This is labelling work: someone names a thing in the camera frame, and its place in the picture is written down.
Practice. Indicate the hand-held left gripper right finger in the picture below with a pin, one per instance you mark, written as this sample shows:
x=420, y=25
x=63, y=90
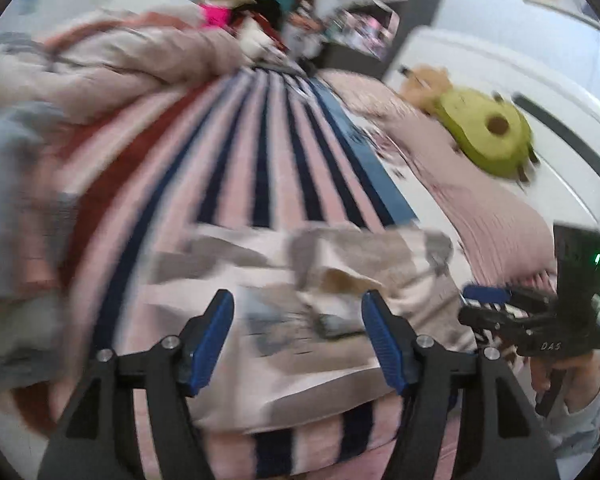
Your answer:
x=385, y=345

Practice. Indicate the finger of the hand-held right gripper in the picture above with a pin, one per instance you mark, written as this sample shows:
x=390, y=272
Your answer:
x=490, y=319
x=485, y=294

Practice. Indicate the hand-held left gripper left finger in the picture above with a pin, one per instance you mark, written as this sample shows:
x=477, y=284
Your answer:
x=212, y=340

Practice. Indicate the grey spotted cream pants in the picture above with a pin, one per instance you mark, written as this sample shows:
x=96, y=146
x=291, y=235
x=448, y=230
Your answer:
x=290, y=270

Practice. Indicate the person's right hand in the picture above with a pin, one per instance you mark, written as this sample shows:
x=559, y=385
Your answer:
x=580, y=385

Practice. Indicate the beige pink pillow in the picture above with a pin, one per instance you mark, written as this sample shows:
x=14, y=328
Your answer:
x=460, y=210

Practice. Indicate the green avocado plush toy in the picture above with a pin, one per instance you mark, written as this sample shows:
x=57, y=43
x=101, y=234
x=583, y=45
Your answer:
x=485, y=130

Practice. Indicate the striped printed blanket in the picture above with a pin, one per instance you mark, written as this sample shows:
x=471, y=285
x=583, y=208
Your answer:
x=260, y=160

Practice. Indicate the white bed headboard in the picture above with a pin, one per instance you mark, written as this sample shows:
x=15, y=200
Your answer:
x=555, y=85

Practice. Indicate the brown plush toy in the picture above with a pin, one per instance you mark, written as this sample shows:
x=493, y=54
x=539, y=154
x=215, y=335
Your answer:
x=425, y=85

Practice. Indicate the floral pillow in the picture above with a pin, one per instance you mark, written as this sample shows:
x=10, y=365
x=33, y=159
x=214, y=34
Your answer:
x=360, y=90

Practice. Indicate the grey blue garment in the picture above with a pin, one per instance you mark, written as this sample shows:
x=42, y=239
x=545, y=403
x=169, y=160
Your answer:
x=10, y=185

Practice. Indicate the crumpled pink grey duvet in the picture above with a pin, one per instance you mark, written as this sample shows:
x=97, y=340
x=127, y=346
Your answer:
x=120, y=60

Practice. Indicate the dark grey bookshelf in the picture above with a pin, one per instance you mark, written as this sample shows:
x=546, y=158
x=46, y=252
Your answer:
x=380, y=15

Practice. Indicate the pile of clothes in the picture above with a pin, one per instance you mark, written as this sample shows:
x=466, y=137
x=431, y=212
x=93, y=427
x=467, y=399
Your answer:
x=260, y=25

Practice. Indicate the pink shopping bag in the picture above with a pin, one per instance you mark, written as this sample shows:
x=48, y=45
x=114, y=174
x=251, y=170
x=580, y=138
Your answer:
x=214, y=16

